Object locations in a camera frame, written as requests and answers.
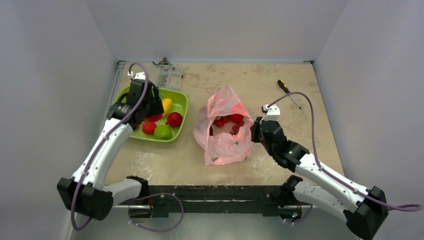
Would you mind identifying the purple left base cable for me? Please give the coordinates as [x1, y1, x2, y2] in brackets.
[127, 192, 185, 233]

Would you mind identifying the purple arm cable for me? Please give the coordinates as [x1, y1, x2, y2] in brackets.
[267, 91, 424, 213]
[70, 62, 151, 232]

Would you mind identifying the aluminium frame rail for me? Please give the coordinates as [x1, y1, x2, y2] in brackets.
[61, 60, 128, 240]

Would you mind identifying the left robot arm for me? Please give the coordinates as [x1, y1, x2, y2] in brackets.
[57, 79, 164, 221]

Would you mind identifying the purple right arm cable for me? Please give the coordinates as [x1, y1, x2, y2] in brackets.
[267, 91, 424, 213]

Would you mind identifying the pink plastic bag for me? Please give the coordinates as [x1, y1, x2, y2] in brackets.
[192, 85, 254, 166]

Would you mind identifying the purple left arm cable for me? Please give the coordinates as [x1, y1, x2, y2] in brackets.
[70, 62, 151, 232]

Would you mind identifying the shiny red fake apple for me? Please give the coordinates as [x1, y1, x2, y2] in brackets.
[145, 113, 163, 123]

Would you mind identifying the dark metal clamp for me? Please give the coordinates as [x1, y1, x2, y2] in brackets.
[152, 57, 173, 66]

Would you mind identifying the red fake grape bunch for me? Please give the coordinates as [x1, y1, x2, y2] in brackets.
[230, 121, 245, 135]

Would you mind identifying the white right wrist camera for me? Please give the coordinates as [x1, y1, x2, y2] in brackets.
[260, 104, 281, 123]

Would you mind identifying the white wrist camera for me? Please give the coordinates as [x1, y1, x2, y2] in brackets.
[127, 71, 146, 81]
[260, 104, 281, 123]

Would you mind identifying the red fake pomegranate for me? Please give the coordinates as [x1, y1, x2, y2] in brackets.
[165, 112, 184, 128]

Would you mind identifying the clear plastic screw box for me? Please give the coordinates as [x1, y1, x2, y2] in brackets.
[149, 64, 183, 91]

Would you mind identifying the green fake apple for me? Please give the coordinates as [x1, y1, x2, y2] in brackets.
[153, 125, 173, 140]

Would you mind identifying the black yellow screwdriver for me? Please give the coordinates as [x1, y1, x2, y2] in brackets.
[277, 79, 302, 110]

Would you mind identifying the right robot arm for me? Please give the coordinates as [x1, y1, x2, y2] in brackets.
[250, 117, 389, 240]

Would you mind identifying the red round fruit in bag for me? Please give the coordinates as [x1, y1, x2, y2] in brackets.
[229, 114, 244, 124]

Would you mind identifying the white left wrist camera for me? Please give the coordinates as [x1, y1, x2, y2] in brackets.
[127, 71, 146, 81]

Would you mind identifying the yellow fake mango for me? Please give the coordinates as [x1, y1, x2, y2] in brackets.
[162, 98, 173, 117]

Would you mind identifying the green plastic tray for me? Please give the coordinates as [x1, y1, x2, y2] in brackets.
[130, 87, 189, 144]

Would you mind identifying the red round fake fruit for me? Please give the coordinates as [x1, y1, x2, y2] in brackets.
[141, 121, 157, 135]

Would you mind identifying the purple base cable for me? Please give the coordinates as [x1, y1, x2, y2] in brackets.
[127, 192, 185, 233]
[283, 203, 314, 226]

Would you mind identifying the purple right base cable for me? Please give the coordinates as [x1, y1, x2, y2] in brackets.
[283, 203, 314, 226]

